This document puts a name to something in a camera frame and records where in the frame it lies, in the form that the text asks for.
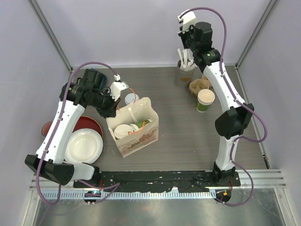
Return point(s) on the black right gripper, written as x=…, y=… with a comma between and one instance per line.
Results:
x=183, y=35

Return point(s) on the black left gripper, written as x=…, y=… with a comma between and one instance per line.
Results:
x=111, y=111

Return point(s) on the white plastic lid stack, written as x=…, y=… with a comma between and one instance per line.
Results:
x=131, y=98

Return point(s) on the brown pulp cup carrier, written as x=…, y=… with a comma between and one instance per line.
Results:
x=199, y=84

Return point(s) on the white plastic cup lid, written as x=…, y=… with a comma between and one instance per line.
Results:
x=122, y=131

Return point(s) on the bear print paper bag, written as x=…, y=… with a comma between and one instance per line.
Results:
x=135, y=141

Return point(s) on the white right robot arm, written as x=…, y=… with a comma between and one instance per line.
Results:
x=236, y=114

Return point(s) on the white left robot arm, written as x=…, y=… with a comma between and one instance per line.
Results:
x=49, y=160

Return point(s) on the blue ceramic dish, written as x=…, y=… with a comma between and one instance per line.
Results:
x=100, y=79

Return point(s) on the grey straw holder cup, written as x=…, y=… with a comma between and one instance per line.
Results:
x=185, y=74

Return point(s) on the white paper plate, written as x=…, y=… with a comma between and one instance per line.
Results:
x=84, y=146

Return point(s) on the pink floral mug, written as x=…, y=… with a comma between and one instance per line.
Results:
x=45, y=129

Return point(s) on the stacked green paper cups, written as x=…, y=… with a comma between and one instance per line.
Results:
x=205, y=98

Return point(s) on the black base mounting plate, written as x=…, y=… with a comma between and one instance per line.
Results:
x=163, y=181

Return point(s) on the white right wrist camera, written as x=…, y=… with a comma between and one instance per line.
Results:
x=187, y=19

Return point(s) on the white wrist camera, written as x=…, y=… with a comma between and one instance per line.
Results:
x=187, y=19
x=117, y=87

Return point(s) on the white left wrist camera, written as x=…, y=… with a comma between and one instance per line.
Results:
x=117, y=87

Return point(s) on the white slotted cable duct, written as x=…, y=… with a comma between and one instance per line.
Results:
x=174, y=194

